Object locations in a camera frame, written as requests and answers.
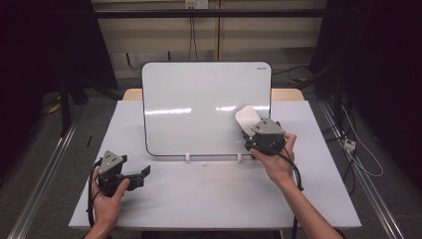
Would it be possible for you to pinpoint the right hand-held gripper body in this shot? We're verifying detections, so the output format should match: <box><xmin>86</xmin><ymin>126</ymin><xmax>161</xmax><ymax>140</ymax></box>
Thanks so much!
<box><xmin>251</xmin><ymin>118</ymin><xmax>287</xmax><ymax>157</ymax></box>

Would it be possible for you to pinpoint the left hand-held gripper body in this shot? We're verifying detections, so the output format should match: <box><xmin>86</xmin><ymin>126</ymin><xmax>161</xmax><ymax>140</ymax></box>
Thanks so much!
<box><xmin>97</xmin><ymin>149</ymin><xmax>129</xmax><ymax>197</ymax></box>

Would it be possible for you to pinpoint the white whiteboard eraser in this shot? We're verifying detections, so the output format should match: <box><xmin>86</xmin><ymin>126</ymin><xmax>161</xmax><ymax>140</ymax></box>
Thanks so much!
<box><xmin>234</xmin><ymin>105</ymin><xmax>263</xmax><ymax>137</ymax></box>

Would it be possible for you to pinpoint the white whiteboard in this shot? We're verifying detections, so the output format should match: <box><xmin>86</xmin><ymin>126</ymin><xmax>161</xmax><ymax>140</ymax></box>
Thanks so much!
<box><xmin>141</xmin><ymin>61</ymin><xmax>273</xmax><ymax>157</ymax></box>

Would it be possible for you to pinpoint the person's right hand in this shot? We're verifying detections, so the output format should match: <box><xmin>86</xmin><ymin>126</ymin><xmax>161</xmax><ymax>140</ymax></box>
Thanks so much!
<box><xmin>249</xmin><ymin>132</ymin><xmax>299</xmax><ymax>190</ymax></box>

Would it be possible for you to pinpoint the person's left hand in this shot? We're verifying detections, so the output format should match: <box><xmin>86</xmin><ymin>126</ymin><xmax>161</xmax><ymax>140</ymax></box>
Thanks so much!
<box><xmin>91</xmin><ymin>166</ymin><xmax>131</xmax><ymax>229</ymax></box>

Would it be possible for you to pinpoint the light wooden table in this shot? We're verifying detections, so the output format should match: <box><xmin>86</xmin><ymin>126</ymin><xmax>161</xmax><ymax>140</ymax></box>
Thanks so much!
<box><xmin>122</xmin><ymin>88</ymin><xmax>306</xmax><ymax>103</ymax></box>

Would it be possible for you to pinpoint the black metal stand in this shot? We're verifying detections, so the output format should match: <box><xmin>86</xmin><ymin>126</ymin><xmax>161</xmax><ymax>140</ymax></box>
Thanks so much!
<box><xmin>58</xmin><ymin>70</ymin><xmax>124</xmax><ymax>137</ymax></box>

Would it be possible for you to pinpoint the yellow floor object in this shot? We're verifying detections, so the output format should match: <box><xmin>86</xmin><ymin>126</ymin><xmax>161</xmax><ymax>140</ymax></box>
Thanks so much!
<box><xmin>47</xmin><ymin>96</ymin><xmax>63</xmax><ymax>115</ymax></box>

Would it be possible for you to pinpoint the thin tan vertical pipe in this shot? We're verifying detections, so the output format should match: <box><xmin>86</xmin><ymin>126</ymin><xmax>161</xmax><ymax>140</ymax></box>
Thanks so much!
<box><xmin>216</xmin><ymin>0</ymin><xmax>222</xmax><ymax>62</ymax></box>

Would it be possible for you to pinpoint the dark curtain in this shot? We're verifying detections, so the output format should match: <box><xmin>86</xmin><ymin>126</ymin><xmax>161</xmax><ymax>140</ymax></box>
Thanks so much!
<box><xmin>0</xmin><ymin>0</ymin><xmax>119</xmax><ymax>178</ymax></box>
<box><xmin>308</xmin><ymin>0</ymin><xmax>422</xmax><ymax>191</ymax></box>

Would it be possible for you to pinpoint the black horizontal bar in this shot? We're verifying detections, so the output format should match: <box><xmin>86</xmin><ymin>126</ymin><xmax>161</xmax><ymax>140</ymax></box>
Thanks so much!
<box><xmin>94</xmin><ymin>8</ymin><xmax>328</xmax><ymax>19</ymax></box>

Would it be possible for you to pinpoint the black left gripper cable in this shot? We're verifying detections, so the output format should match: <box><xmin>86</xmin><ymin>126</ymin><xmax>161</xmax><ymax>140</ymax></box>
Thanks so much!
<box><xmin>86</xmin><ymin>158</ymin><xmax>103</xmax><ymax>229</ymax></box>

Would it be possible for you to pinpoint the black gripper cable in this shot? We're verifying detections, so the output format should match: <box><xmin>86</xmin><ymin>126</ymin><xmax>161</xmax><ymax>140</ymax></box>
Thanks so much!
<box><xmin>265</xmin><ymin>142</ymin><xmax>305</xmax><ymax>239</ymax></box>
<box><xmin>86</xmin><ymin>158</ymin><xmax>103</xmax><ymax>229</ymax></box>

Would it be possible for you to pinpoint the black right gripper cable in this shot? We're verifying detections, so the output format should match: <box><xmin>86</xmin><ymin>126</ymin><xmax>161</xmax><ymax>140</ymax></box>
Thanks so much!
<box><xmin>265</xmin><ymin>142</ymin><xmax>305</xmax><ymax>239</ymax></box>

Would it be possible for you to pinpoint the black floor cable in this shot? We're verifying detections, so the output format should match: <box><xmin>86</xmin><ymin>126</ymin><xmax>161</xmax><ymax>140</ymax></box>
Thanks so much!
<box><xmin>271</xmin><ymin>65</ymin><xmax>311</xmax><ymax>77</ymax></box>

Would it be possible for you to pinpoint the metal floor rail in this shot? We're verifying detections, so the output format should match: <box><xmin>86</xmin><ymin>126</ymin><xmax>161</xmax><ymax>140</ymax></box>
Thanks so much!
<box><xmin>6</xmin><ymin>109</ymin><xmax>88</xmax><ymax>239</ymax></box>
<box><xmin>316</xmin><ymin>99</ymin><xmax>406</xmax><ymax>239</ymax></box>

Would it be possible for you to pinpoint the black cable bundle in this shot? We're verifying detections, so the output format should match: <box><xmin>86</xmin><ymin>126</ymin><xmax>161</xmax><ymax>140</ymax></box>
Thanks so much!
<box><xmin>325</xmin><ymin>95</ymin><xmax>358</xmax><ymax>197</ymax></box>

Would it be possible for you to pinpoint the white cable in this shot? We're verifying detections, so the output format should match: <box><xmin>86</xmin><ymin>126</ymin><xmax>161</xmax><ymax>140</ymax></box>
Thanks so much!
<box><xmin>340</xmin><ymin>104</ymin><xmax>385</xmax><ymax>178</ymax></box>

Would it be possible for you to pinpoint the black hanging cable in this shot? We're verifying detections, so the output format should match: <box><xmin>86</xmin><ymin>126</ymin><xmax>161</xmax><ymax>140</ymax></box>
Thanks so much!
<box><xmin>187</xmin><ymin>8</ymin><xmax>200</xmax><ymax>63</ymax></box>

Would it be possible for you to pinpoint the white wall socket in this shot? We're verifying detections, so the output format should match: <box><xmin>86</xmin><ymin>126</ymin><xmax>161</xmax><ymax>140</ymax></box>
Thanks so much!
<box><xmin>184</xmin><ymin>0</ymin><xmax>209</xmax><ymax>10</ymax></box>

